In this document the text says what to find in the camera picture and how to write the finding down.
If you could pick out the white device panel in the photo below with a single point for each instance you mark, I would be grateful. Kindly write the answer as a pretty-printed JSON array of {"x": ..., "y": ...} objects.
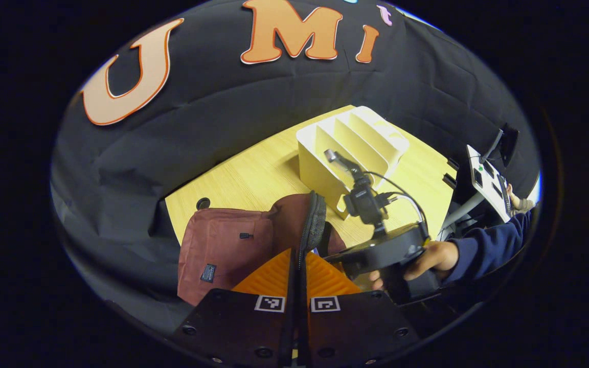
[{"x": 486, "y": 179}]

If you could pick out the black backdrop cloth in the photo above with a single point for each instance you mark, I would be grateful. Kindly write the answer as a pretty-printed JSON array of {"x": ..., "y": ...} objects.
[{"x": 223, "y": 128}]

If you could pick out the maroon schoolbag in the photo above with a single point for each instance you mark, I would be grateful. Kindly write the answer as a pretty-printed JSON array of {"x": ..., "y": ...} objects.
[{"x": 223, "y": 240}]

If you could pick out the black table clamp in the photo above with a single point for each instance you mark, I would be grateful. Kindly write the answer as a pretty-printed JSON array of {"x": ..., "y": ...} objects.
[
  {"x": 450, "y": 181},
  {"x": 452, "y": 163}
]

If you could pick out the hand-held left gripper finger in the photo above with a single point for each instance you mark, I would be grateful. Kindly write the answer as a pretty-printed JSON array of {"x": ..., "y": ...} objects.
[
  {"x": 303, "y": 332},
  {"x": 291, "y": 332}
]

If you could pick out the white plastic bookshelf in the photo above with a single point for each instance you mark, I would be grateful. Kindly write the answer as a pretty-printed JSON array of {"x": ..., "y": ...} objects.
[{"x": 325, "y": 153}]

